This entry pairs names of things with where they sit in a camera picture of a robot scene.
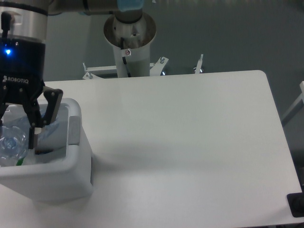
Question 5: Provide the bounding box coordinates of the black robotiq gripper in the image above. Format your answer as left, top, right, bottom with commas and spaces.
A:
0, 38, 63, 149

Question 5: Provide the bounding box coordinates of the clear plastic water bottle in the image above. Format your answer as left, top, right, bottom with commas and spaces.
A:
0, 104, 60, 167

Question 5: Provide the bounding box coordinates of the white green paper bag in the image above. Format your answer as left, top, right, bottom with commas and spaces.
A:
15, 147, 66, 166

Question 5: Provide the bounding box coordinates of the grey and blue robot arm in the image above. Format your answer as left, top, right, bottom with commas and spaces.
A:
0, 0, 144, 149

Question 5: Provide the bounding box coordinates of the white plastic trash can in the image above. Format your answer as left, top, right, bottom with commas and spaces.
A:
0, 98, 93, 201

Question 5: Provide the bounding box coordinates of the black clamp at table edge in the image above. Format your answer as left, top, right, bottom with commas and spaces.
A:
287, 192, 304, 218

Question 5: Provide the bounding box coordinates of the black cable on pedestal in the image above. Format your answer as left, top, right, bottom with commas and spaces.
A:
120, 37, 132, 77

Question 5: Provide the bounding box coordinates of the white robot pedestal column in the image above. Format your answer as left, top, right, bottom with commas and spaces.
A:
104, 9, 156, 78

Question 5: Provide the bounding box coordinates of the white pedestal base frame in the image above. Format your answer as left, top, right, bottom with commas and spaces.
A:
82, 54, 204, 80

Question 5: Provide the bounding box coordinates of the white frame at right edge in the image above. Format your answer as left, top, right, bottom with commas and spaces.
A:
281, 81, 304, 127

